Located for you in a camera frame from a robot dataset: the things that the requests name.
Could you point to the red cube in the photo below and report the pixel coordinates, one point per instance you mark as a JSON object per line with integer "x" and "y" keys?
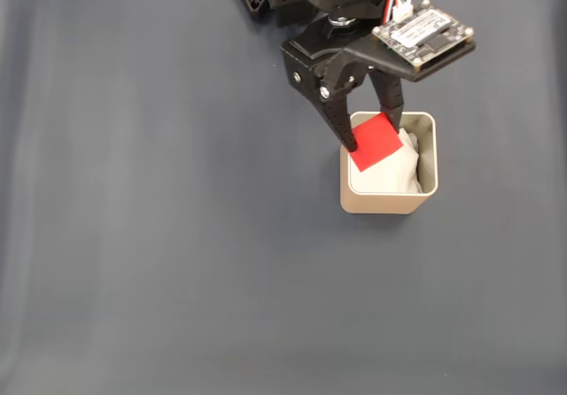
{"x": 376, "y": 142}

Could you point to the beige square box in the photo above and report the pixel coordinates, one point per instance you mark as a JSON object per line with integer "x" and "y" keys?
{"x": 376, "y": 203}

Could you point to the white crumpled tissue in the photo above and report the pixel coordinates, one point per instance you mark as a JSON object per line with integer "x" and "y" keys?
{"x": 398, "y": 173}

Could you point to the camera circuit board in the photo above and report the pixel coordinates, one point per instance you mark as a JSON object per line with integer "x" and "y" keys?
{"x": 421, "y": 32}

